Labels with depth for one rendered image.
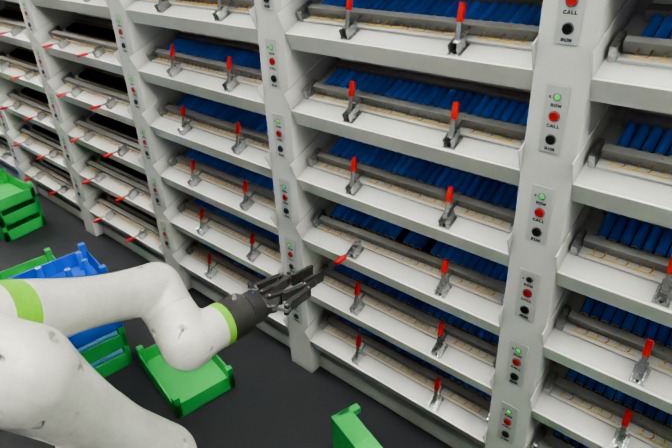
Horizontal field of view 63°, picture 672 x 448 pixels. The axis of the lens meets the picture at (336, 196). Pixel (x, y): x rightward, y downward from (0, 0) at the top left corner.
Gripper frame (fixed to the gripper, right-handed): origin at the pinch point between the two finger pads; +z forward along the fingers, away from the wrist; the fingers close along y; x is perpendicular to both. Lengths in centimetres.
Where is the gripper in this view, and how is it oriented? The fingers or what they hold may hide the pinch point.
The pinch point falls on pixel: (308, 277)
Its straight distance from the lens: 135.7
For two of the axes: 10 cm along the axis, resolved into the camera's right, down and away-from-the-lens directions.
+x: 0.5, -9.2, -3.8
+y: 7.6, 2.8, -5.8
